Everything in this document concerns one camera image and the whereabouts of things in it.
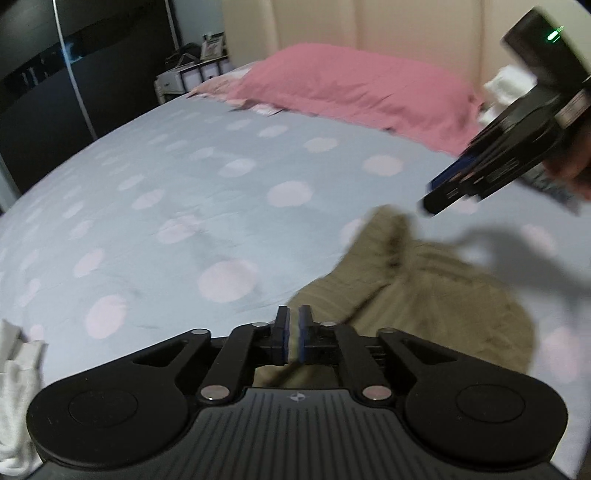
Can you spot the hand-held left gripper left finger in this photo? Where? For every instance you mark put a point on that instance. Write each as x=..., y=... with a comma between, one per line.
x=286, y=339

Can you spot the tan striped shirt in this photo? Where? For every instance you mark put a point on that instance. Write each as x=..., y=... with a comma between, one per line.
x=438, y=314

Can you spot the white nightstand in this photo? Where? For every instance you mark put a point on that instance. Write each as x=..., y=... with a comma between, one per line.
x=189, y=81

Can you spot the picture frame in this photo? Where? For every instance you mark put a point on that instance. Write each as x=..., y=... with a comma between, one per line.
x=213, y=45

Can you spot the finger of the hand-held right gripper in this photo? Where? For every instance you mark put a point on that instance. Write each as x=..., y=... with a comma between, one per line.
x=445, y=201
x=450, y=175

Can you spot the grey bed sheet pink dots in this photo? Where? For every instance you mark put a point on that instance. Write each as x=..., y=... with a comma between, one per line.
x=184, y=207

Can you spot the white fleece garment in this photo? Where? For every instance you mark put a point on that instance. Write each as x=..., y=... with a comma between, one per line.
x=16, y=392

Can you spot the person's right hand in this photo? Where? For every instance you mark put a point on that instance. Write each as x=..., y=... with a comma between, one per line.
x=572, y=166

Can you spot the pink patterned pillow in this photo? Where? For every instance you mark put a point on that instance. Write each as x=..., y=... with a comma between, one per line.
x=221, y=90

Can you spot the black wardrobe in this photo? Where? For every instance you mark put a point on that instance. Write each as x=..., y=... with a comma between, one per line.
x=69, y=83

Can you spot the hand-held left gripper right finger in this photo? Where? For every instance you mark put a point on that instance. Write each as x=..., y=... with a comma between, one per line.
x=301, y=339

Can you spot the beige padded headboard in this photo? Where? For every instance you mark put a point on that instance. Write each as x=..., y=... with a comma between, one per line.
x=369, y=27

